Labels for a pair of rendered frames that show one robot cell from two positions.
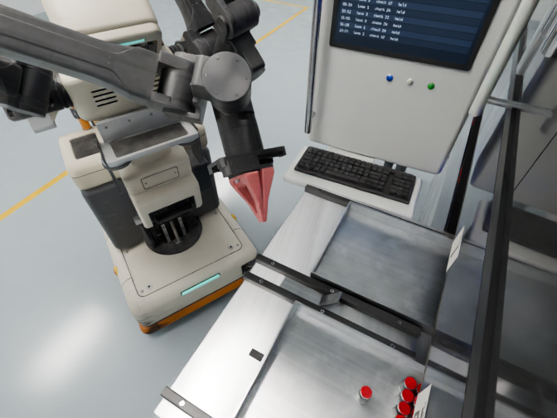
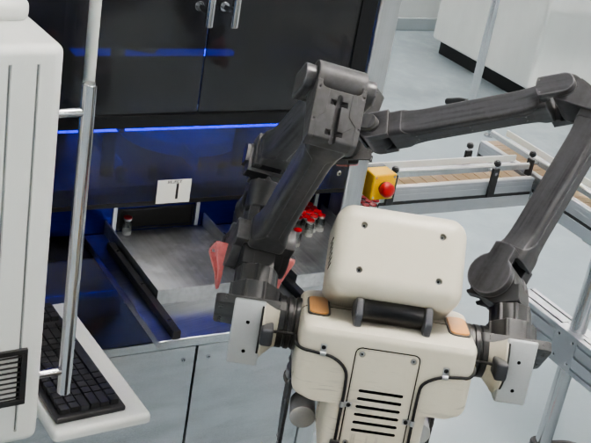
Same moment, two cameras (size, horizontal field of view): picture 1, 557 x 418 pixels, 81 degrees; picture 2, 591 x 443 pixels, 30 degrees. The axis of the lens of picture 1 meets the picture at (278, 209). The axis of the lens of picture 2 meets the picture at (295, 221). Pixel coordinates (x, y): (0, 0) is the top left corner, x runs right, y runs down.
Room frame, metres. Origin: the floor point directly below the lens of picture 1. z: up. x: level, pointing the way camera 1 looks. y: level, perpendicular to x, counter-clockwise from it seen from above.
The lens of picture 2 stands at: (2.30, 1.03, 2.07)
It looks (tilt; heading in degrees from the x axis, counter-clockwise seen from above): 25 degrees down; 209
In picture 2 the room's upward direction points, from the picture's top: 10 degrees clockwise
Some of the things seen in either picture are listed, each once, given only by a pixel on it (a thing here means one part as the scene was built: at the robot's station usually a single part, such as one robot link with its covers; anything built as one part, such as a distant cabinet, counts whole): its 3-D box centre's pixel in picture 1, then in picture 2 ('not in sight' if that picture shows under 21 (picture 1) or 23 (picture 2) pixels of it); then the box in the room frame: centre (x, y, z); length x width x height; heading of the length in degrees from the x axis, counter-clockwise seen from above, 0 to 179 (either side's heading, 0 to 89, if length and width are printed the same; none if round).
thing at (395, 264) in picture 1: (396, 264); (182, 255); (0.44, -0.29, 0.90); 0.34 x 0.26 x 0.04; 62
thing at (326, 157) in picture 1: (354, 172); (54, 357); (0.86, -0.26, 0.82); 0.40 x 0.14 x 0.02; 65
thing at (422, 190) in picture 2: not in sight; (429, 179); (-0.46, -0.10, 0.92); 0.69 x 0.16 x 0.16; 152
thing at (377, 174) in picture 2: not in sight; (376, 182); (-0.14, -0.11, 1.00); 0.08 x 0.07 x 0.07; 62
